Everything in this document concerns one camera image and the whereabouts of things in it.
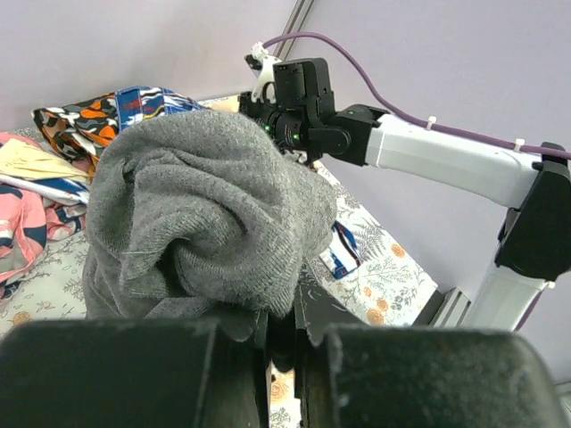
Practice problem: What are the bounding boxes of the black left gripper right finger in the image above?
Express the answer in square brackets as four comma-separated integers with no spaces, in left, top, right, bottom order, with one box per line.
[295,259,558,427]

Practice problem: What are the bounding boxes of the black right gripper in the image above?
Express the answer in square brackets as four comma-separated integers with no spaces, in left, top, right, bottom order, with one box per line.
[238,92,286,152]

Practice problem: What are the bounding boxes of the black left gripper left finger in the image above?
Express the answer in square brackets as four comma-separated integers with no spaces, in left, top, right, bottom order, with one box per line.
[1,310,269,427]

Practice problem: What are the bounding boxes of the blue white red patterned cloth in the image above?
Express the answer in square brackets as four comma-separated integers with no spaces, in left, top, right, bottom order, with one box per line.
[0,85,362,281]

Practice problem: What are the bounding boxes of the grey knit cloth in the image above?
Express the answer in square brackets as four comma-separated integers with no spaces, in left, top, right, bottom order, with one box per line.
[82,110,337,319]

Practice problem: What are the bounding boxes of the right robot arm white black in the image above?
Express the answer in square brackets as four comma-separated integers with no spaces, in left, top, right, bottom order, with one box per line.
[239,53,570,331]

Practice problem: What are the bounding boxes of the pink navy patterned cloth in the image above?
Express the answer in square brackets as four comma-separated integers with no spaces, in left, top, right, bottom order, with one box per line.
[1,132,90,299]

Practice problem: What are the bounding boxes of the black orange grey patterned cloth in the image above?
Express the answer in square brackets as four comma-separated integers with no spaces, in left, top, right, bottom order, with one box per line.
[32,93,120,172]

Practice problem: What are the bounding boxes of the cream cloth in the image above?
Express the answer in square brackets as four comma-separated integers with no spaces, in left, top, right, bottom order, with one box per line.
[0,138,90,184]

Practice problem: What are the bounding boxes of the floral table mat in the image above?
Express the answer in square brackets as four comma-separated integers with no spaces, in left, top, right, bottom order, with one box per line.
[1,110,436,427]

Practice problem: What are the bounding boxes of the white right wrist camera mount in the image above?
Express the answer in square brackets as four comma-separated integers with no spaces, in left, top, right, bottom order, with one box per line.
[244,42,282,104]

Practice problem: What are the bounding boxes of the right aluminium frame post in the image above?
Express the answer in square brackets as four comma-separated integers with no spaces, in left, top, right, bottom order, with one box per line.
[273,0,314,60]

